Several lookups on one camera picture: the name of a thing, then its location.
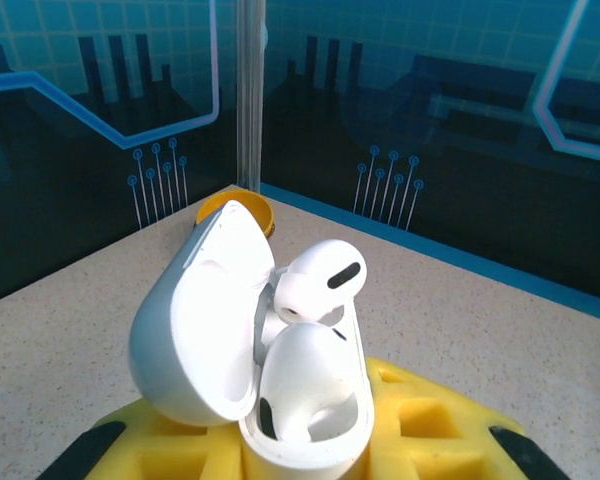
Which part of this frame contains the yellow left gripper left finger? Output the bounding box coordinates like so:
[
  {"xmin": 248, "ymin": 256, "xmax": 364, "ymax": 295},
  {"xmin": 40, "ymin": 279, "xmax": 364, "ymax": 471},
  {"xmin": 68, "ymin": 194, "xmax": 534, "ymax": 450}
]
[{"xmin": 37, "ymin": 394, "xmax": 261, "ymax": 480}]

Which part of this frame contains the white wireless earbud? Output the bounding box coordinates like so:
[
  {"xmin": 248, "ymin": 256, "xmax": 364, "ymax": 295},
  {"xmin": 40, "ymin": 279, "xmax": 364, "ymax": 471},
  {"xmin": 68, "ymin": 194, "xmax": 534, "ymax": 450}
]
[
  {"xmin": 272, "ymin": 238, "xmax": 369, "ymax": 324},
  {"xmin": 258, "ymin": 322, "xmax": 360, "ymax": 444}
]

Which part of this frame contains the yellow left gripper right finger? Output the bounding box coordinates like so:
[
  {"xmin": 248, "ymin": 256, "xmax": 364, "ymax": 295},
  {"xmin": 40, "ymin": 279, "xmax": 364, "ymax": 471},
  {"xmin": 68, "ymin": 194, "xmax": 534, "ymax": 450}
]
[{"xmin": 357, "ymin": 354, "xmax": 572, "ymax": 480}]

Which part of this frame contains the yellow bowl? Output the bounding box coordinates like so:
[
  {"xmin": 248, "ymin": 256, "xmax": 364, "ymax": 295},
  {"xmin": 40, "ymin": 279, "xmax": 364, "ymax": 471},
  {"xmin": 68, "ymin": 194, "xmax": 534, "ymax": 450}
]
[{"xmin": 195, "ymin": 189, "xmax": 277, "ymax": 237}]

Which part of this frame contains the aluminium frame post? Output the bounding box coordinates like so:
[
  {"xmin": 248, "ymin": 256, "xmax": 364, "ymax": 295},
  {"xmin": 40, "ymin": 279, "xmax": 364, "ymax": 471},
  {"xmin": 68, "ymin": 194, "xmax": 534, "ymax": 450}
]
[{"xmin": 235, "ymin": 0, "xmax": 267, "ymax": 195}]

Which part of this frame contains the white earbud charging case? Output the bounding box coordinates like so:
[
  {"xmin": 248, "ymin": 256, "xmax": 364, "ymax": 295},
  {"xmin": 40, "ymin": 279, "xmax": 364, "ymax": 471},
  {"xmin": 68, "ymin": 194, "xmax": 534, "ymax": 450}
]
[{"xmin": 127, "ymin": 199, "xmax": 376, "ymax": 480}]

